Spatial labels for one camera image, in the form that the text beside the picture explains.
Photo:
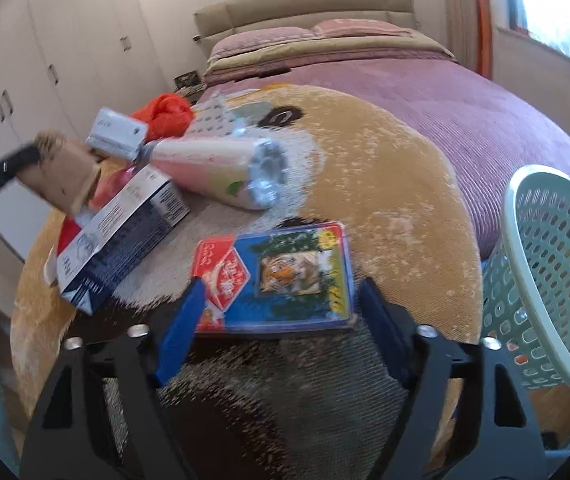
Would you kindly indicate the pink and white plastic bottle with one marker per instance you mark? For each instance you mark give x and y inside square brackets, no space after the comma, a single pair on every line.
[205,165]

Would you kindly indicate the white wardrobe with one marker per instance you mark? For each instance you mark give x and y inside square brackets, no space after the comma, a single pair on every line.
[65,35]

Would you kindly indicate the dark blue and white carton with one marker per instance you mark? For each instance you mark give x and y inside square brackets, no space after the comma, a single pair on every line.
[125,230]

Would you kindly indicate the pale green plastic basket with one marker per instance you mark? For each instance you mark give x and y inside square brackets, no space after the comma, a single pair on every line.
[540,260]

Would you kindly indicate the red and white packet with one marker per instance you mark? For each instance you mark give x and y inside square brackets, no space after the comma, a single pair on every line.
[67,232]

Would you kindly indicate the small picture frame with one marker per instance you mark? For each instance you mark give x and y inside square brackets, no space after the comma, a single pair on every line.
[187,79]

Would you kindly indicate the pink pillow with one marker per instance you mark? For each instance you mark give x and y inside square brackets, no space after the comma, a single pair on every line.
[260,42]
[360,27]

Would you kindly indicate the pink packet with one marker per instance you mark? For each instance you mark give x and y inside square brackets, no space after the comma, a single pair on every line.
[115,182]

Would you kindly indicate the brown cardboard box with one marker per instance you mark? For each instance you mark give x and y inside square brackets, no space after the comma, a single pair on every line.
[60,170]

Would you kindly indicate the blue tiger print card box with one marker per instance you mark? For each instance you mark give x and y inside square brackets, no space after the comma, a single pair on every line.
[285,270]

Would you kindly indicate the small white box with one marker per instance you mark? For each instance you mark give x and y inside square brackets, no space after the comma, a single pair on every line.
[115,132]

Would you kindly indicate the silver blister pack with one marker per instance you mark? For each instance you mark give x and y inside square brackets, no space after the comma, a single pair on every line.
[210,115]

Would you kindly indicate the tan printed blanket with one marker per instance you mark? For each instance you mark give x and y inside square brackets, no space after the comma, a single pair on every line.
[390,185]

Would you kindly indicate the beige bed with purple sheet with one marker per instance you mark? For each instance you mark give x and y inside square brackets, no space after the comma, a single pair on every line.
[465,110]

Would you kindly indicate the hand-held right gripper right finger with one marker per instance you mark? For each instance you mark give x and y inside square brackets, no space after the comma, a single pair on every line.
[382,325]

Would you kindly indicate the folded beige and purple quilt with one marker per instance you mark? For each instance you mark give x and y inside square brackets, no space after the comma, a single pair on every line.
[345,52]

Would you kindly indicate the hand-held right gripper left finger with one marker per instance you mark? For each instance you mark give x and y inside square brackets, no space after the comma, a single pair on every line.
[185,325]

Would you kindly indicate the beige curtain with orange trim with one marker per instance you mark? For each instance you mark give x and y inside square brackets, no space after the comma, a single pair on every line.
[470,10]

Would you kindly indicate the red plastic bag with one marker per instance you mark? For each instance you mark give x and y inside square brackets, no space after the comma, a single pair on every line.
[165,110]

